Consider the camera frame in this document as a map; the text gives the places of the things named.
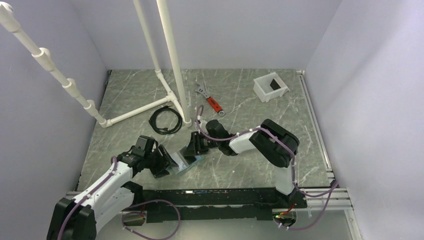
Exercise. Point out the white card box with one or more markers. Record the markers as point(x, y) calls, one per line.
point(264, 91)

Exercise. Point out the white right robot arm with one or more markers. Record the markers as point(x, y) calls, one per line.
point(274, 142)

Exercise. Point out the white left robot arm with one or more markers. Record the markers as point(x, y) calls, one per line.
point(84, 215)

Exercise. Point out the red handled adjustable wrench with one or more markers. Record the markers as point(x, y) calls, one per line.
point(212, 102)

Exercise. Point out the white pvc pipe frame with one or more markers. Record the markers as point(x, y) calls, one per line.
point(51, 71)

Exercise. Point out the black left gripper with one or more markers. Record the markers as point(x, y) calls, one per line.
point(164, 161)

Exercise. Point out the stack of cards in box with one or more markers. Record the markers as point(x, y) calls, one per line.
point(274, 84)

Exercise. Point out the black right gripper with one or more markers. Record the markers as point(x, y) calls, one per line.
point(194, 147)

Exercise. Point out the green card holder wallet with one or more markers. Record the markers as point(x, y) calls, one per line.
point(180, 163)

